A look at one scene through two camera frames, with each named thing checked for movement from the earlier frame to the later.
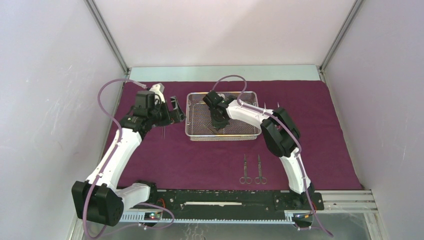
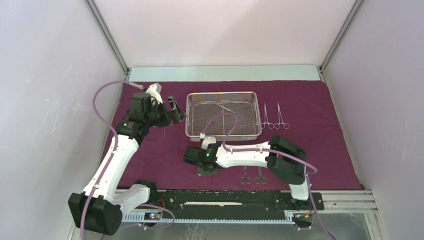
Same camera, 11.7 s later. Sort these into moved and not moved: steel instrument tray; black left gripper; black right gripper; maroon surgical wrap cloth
Moved: black right gripper
Not moved: steel instrument tray; maroon surgical wrap cloth; black left gripper
